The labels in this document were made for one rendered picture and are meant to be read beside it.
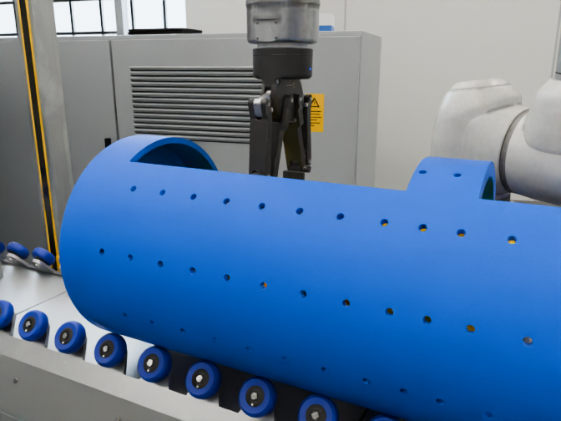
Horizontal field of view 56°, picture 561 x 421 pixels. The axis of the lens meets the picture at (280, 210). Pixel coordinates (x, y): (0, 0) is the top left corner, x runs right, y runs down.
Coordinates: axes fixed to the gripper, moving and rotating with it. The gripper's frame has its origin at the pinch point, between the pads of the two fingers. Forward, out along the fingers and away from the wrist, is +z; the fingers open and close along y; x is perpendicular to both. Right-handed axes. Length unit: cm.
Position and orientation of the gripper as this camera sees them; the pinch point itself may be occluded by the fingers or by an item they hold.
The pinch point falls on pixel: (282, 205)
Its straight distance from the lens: 70.5
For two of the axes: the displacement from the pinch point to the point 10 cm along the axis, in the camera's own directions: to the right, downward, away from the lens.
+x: 8.9, 1.2, -4.4
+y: -4.6, 2.3, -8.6
